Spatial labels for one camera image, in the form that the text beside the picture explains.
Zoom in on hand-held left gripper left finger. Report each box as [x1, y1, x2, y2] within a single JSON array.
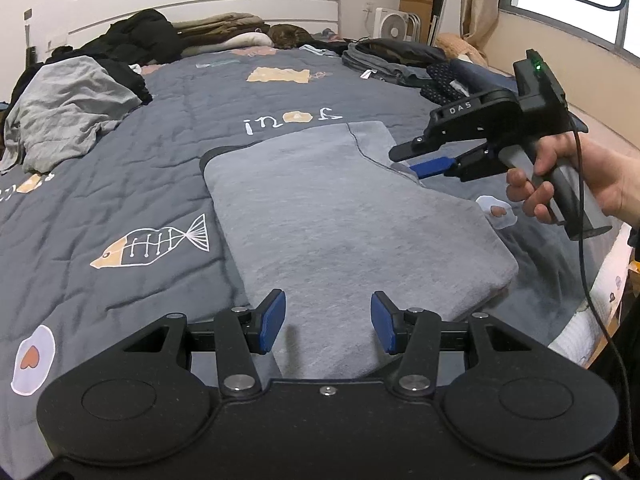
[[110, 289, 287, 400]]

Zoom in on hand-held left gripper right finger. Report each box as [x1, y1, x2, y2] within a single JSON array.
[[371, 291, 546, 400]]

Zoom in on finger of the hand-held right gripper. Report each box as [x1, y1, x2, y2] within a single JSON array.
[[407, 145, 507, 183], [389, 130, 493, 163]]

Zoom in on grey sweatshirt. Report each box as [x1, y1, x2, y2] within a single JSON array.
[[199, 121, 520, 380]]

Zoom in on person's right hand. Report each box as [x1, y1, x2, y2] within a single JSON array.
[[506, 132, 640, 223]]

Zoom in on beige plush toy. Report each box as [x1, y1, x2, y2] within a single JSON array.
[[435, 32, 488, 66]]

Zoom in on folded grey pants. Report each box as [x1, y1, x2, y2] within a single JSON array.
[[341, 42, 436, 86]]

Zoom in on beige curtain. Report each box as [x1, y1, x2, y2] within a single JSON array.
[[460, 0, 503, 56]]

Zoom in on white box fan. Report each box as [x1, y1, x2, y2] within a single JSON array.
[[372, 7, 418, 41]]

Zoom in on small white cloth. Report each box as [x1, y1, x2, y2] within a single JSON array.
[[300, 44, 346, 58]]

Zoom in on white mattress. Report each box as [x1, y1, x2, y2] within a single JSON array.
[[547, 220, 633, 366]]

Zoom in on white pillow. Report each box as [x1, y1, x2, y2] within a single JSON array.
[[180, 31, 273, 58]]

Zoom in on printed grey quilt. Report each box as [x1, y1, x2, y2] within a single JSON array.
[[0, 42, 631, 480]]

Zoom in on folded brown blanket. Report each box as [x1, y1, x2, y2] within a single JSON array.
[[170, 11, 271, 51]]

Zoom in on person's dark clothing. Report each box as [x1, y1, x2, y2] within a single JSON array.
[[587, 220, 640, 471]]

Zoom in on black garment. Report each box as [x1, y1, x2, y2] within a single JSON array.
[[97, 57, 153, 106]]

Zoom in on light grey t-shirt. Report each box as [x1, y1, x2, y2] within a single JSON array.
[[0, 55, 143, 176]]

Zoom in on black jacket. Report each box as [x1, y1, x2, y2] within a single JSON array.
[[45, 8, 183, 66]]

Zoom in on black cylinder holder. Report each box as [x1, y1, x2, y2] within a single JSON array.
[[22, 20, 40, 66]]

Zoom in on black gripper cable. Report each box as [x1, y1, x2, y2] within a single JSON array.
[[570, 125, 633, 471]]

